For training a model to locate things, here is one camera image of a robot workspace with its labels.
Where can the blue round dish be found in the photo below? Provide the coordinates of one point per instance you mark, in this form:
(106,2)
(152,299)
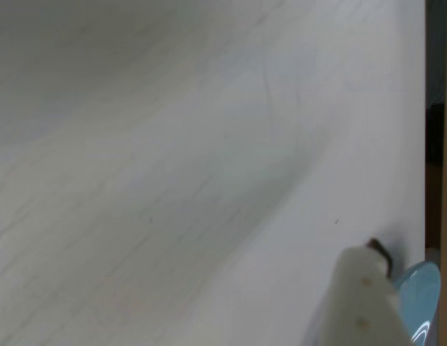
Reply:
(421,299)

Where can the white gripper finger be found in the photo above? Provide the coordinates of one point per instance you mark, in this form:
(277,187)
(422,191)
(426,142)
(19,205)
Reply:
(364,310)

